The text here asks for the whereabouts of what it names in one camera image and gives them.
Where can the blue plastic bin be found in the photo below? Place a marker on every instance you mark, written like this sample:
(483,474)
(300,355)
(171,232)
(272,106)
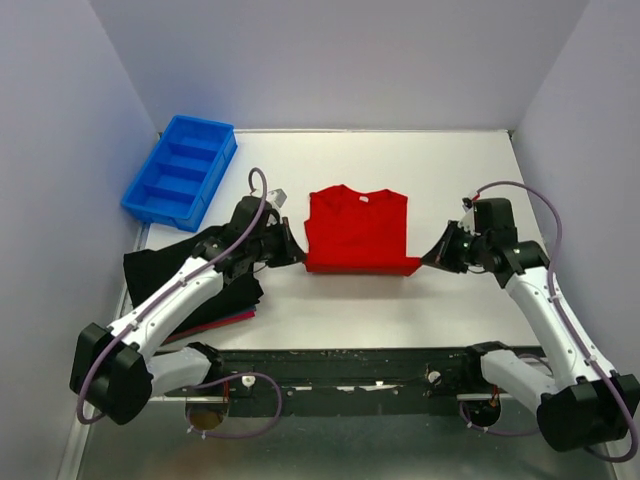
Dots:
(180,177)

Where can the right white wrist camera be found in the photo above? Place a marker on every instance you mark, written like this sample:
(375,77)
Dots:
(467,221)

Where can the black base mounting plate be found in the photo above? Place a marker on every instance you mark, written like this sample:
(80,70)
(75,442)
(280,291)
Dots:
(351,382)

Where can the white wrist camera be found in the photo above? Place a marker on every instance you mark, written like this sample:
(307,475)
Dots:
(467,221)
(276,198)

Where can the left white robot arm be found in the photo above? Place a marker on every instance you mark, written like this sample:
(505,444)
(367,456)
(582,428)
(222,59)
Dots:
(118,368)

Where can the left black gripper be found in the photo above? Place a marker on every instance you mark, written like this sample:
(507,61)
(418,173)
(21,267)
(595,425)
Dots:
(285,240)

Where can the black folded t shirt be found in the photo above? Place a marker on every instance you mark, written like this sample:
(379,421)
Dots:
(148,270)

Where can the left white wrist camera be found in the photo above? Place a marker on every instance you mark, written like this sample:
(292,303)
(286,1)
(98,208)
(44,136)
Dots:
(276,198)

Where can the red t shirt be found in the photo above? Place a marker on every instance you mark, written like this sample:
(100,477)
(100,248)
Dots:
(351,232)

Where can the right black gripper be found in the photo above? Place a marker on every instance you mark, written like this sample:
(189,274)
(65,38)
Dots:
(451,248)

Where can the folded coloured shirts stack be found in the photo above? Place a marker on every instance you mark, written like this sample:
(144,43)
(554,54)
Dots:
(219,323)

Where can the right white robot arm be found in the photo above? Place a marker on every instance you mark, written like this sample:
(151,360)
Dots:
(584,401)

